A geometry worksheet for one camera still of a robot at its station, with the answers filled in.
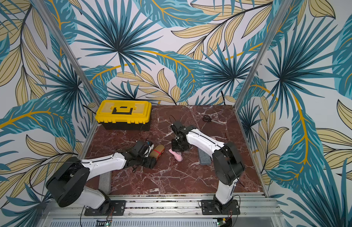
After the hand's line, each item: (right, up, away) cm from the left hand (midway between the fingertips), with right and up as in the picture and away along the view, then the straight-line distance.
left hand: (150, 162), depth 88 cm
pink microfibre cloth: (+17, +6, -7) cm, 19 cm away
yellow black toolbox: (-18, +30, +5) cm, 35 cm away
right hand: (+16, +8, 0) cm, 18 cm away
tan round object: (+4, +7, +2) cm, 8 cm away
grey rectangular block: (+34, +2, 0) cm, 34 cm away
